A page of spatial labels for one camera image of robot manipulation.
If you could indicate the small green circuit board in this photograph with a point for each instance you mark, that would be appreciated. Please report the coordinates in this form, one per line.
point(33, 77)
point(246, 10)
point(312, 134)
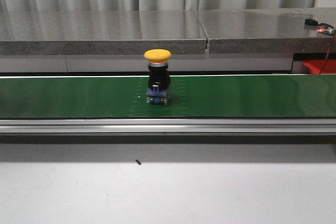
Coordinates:
point(326, 30)

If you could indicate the black connector plug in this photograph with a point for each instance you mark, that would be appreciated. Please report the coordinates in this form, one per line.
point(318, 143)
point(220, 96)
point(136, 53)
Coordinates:
point(311, 22)

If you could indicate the grey stone slab right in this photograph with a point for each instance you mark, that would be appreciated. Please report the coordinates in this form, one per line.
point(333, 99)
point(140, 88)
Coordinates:
point(265, 30)

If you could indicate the yellow mushroom push button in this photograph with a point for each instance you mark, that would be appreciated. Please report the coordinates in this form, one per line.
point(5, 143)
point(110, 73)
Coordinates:
point(159, 78)

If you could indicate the green conveyor belt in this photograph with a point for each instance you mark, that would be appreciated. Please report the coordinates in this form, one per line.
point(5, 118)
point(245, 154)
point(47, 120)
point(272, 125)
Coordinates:
point(264, 96)

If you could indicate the grey stone slab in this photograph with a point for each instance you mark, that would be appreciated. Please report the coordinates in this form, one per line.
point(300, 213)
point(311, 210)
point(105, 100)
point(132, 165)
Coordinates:
point(100, 32)
point(265, 30)

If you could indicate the red plastic tray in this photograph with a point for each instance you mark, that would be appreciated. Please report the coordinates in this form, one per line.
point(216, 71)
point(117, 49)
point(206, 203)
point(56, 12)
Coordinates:
point(320, 66)

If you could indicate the grey stone slab left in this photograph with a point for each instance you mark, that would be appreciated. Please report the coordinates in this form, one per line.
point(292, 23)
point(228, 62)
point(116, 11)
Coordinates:
point(100, 32)

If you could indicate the aluminium conveyor frame rail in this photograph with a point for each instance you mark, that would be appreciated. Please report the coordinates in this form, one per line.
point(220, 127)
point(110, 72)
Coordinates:
point(171, 126)

